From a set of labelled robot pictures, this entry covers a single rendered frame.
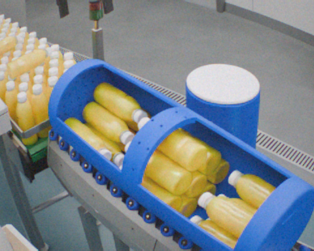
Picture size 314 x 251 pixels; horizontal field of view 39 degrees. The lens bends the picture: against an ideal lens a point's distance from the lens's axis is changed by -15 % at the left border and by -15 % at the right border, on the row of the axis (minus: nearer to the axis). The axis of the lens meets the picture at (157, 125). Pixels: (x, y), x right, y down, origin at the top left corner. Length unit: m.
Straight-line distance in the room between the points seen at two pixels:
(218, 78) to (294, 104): 1.92
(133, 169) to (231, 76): 0.72
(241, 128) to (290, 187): 0.73
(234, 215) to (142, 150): 0.30
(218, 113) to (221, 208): 0.63
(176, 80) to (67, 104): 2.32
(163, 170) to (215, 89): 0.58
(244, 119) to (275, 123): 1.70
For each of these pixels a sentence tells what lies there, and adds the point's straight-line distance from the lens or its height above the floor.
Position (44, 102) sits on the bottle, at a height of 1.05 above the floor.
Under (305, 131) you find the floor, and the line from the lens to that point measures 3.41.
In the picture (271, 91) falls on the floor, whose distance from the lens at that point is 3.80.
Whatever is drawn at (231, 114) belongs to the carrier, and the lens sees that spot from 1.71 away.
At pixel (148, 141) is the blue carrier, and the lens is 1.23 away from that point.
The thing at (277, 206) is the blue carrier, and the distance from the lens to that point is 1.03.
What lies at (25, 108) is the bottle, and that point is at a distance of 1.72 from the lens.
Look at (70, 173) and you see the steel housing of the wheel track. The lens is 1.67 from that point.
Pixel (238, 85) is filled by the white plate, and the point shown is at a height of 1.04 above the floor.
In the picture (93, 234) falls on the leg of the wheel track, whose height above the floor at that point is 0.48.
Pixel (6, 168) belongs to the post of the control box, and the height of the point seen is 0.78.
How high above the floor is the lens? 1.95
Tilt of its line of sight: 35 degrees down
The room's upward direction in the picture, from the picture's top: 3 degrees counter-clockwise
